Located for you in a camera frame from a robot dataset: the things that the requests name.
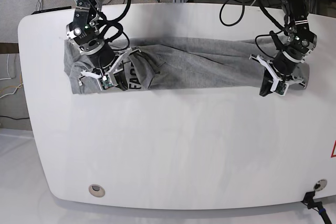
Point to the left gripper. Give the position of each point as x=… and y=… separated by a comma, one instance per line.
x=287, y=66

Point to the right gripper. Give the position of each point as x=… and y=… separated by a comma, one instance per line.
x=107, y=62

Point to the grey t-shirt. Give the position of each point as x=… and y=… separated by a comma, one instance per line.
x=170, y=63

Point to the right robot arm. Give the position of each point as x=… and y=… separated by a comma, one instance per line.
x=90, y=33

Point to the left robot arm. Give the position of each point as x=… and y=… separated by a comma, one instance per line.
x=296, y=28

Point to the black flat bar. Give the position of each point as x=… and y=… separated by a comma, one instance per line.
x=51, y=10

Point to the red outlined sticker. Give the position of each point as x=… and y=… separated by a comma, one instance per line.
x=333, y=154

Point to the silver table grommet left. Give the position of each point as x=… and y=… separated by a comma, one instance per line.
x=96, y=191

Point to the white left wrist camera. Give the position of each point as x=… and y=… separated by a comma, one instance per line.
x=281, y=89

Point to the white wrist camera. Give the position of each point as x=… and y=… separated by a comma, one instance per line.
x=281, y=89
x=105, y=83

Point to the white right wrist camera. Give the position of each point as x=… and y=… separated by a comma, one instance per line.
x=105, y=83

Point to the black clamp with cable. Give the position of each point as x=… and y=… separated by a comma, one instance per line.
x=310, y=203

